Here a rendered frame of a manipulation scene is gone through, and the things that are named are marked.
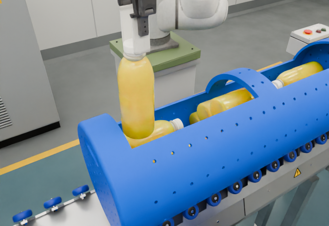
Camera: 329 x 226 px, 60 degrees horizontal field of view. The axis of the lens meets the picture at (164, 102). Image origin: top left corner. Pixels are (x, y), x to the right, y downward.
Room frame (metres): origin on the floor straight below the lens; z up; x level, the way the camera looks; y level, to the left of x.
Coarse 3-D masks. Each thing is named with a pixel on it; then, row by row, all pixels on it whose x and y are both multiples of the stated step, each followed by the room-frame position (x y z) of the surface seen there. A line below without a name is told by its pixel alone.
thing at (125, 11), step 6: (120, 6) 0.48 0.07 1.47; (126, 6) 0.48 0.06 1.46; (132, 6) 0.49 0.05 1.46; (120, 12) 0.48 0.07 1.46; (126, 12) 0.48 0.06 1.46; (132, 12) 0.49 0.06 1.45; (120, 18) 0.48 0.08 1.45; (126, 18) 0.48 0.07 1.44; (126, 24) 0.48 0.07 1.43; (126, 30) 0.48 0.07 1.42; (126, 36) 0.48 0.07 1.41
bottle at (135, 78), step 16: (128, 64) 0.45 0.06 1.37; (144, 64) 0.45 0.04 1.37; (128, 80) 0.43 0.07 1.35; (144, 80) 0.44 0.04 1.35; (128, 96) 0.43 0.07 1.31; (144, 96) 0.44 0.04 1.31; (128, 112) 0.43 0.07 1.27; (144, 112) 0.44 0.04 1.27; (128, 128) 0.44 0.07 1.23; (144, 128) 0.43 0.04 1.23
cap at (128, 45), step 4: (128, 40) 0.48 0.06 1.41; (132, 40) 0.48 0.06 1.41; (124, 44) 0.46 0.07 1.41; (128, 44) 0.46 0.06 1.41; (132, 44) 0.46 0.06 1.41; (124, 48) 0.46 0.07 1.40; (128, 48) 0.45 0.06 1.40; (132, 48) 0.45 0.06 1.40; (124, 52) 0.46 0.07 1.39; (128, 52) 0.45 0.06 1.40; (132, 52) 0.45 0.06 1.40
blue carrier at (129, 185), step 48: (192, 96) 0.70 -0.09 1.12; (288, 96) 0.58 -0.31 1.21; (96, 144) 0.39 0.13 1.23; (144, 144) 0.40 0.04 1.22; (192, 144) 0.42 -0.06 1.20; (240, 144) 0.45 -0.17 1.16; (288, 144) 0.52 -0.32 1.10; (96, 192) 0.45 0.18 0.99; (144, 192) 0.33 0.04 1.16; (192, 192) 0.37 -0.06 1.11
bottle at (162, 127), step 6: (162, 120) 0.57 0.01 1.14; (156, 126) 0.54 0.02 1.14; (162, 126) 0.54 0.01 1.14; (168, 126) 0.55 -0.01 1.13; (174, 126) 0.56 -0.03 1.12; (156, 132) 0.52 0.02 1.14; (162, 132) 0.53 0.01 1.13; (168, 132) 0.53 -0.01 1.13; (126, 138) 0.50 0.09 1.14; (144, 138) 0.50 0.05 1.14; (150, 138) 0.51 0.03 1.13; (156, 138) 0.51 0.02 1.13; (132, 144) 0.48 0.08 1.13; (138, 144) 0.49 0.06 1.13
